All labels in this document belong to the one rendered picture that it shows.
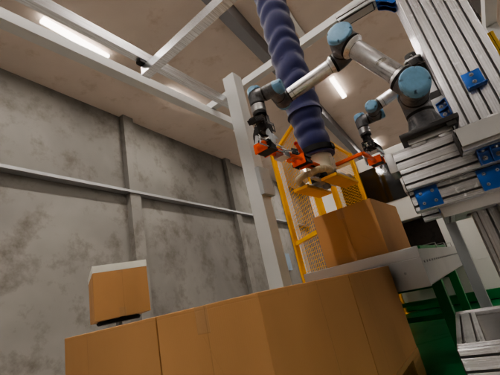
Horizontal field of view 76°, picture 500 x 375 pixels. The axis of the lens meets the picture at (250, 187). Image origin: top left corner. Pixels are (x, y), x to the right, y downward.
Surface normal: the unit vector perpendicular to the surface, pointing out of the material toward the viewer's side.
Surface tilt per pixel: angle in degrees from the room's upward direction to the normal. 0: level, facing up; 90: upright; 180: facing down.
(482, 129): 90
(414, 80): 97
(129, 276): 90
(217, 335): 90
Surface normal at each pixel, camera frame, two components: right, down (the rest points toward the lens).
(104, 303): 0.45, -0.39
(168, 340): -0.60, -0.14
